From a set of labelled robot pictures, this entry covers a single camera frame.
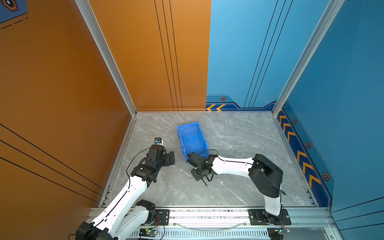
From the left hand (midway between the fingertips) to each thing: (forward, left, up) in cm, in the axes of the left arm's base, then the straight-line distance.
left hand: (165, 152), depth 83 cm
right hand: (-7, -16, -13) cm, 22 cm away
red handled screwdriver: (-12, -22, -13) cm, 28 cm away
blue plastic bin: (+18, -14, -14) cm, 27 cm away
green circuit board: (-35, +6, -14) cm, 39 cm away
